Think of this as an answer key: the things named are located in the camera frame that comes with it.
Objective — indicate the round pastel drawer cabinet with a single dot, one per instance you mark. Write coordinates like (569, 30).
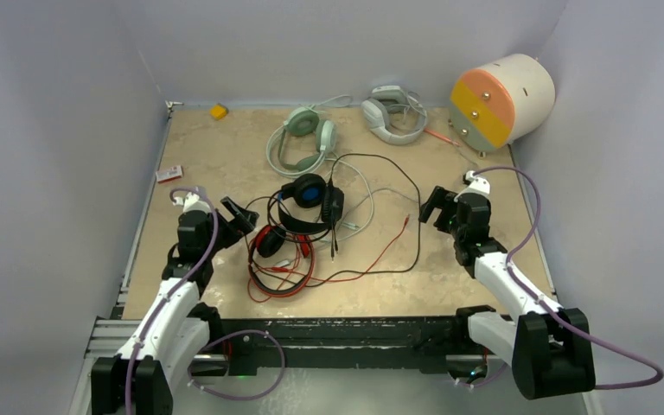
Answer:
(496, 103)

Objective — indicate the yellow small block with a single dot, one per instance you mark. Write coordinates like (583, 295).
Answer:
(218, 112)

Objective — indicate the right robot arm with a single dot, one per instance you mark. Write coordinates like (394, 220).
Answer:
(545, 357)

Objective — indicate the mint green headphones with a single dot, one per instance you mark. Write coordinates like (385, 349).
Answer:
(301, 143)

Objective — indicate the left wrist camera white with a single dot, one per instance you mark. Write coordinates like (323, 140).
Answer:
(191, 202)

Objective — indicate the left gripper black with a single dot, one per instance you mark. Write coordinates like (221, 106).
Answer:
(238, 227)

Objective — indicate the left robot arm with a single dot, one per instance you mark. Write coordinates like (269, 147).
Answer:
(143, 374)

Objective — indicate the black blue headphones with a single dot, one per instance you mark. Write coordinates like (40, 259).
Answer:
(311, 191)

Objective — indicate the orange pen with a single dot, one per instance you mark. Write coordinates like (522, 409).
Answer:
(441, 136)

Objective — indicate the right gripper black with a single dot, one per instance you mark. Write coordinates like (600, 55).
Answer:
(439, 195)

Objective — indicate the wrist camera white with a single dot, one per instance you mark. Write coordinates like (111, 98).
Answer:
(191, 202)
(475, 184)

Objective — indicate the red headphones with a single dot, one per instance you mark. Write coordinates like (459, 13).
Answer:
(280, 265)

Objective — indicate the red white small card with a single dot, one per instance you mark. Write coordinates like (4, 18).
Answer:
(170, 174)

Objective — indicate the white grey headphones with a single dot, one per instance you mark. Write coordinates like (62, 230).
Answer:
(382, 104)

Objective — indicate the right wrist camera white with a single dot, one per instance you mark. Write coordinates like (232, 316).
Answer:
(475, 184)

